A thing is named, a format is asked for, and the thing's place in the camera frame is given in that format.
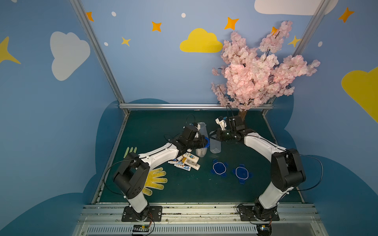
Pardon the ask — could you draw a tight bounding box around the clear blue-lid container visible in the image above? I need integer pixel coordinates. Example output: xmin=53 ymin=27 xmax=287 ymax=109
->
xmin=198 ymin=122 xmax=208 ymax=137
xmin=209 ymin=131 xmax=221 ymax=154
xmin=195 ymin=136 xmax=210 ymax=157

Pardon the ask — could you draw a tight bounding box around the small white toothpaste tube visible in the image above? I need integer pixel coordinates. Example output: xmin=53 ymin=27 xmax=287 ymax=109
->
xmin=174 ymin=164 xmax=191 ymax=171

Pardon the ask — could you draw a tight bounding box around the blue container lid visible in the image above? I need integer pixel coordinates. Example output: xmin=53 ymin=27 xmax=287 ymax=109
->
xmin=211 ymin=159 xmax=228 ymax=178
xmin=232 ymin=164 xmax=253 ymax=185

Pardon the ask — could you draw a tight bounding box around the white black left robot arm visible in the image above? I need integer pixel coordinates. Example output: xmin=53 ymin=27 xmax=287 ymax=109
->
xmin=113 ymin=135 xmax=210 ymax=221

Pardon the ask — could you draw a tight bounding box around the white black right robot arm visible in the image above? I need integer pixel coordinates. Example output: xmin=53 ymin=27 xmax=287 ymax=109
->
xmin=209 ymin=128 xmax=306 ymax=221

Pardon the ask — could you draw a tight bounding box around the yellow white work glove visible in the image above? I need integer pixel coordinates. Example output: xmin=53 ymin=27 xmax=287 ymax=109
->
xmin=142 ymin=167 xmax=168 ymax=196

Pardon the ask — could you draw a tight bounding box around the green plastic garden fork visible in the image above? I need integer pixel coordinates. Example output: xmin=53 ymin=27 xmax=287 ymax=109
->
xmin=124 ymin=147 xmax=137 ymax=158

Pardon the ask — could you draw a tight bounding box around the pink artificial blossom tree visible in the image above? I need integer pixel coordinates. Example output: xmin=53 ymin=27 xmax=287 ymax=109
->
xmin=212 ymin=21 xmax=321 ymax=121

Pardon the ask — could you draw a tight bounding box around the left small circuit board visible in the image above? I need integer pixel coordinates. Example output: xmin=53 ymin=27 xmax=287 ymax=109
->
xmin=132 ymin=224 xmax=150 ymax=236

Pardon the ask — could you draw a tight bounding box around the small circuit board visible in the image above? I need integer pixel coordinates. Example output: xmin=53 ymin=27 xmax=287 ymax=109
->
xmin=132 ymin=224 xmax=150 ymax=236
xmin=257 ymin=225 xmax=272 ymax=236

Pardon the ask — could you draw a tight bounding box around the right small circuit board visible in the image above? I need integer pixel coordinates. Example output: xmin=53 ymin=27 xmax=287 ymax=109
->
xmin=257 ymin=225 xmax=272 ymax=236

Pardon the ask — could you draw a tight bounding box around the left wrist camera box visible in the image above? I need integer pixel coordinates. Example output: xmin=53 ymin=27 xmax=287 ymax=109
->
xmin=180 ymin=125 xmax=200 ymax=141

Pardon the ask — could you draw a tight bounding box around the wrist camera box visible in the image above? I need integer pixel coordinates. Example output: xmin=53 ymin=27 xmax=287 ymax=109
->
xmin=215 ymin=116 xmax=246 ymax=131
xmin=180 ymin=125 xmax=200 ymax=141

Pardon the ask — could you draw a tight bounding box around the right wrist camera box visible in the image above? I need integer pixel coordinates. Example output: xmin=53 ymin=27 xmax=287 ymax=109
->
xmin=215 ymin=116 xmax=246 ymax=131

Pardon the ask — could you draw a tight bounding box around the horizontal aluminium back rail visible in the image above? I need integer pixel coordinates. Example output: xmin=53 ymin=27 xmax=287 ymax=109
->
xmin=119 ymin=103 xmax=274 ymax=111

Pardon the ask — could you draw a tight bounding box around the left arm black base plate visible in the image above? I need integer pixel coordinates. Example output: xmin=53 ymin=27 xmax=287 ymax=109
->
xmin=121 ymin=206 xmax=162 ymax=222

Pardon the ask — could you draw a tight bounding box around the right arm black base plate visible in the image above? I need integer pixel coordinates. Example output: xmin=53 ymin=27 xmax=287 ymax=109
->
xmin=237 ymin=204 xmax=280 ymax=222

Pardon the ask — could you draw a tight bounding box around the front aluminium rail frame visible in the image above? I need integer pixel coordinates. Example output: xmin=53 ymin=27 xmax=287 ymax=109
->
xmin=73 ymin=203 xmax=328 ymax=236

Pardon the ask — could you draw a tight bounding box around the left aluminium corner post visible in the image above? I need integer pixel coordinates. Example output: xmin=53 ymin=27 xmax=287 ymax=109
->
xmin=70 ymin=0 xmax=130 ymax=116

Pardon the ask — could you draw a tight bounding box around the aluminium corner post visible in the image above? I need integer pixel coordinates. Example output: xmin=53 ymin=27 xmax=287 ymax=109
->
xmin=70 ymin=0 xmax=130 ymax=116
xmin=261 ymin=0 xmax=331 ymax=116

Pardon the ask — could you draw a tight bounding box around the right aluminium corner post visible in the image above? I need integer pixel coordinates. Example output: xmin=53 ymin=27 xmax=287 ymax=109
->
xmin=261 ymin=0 xmax=331 ymax=116

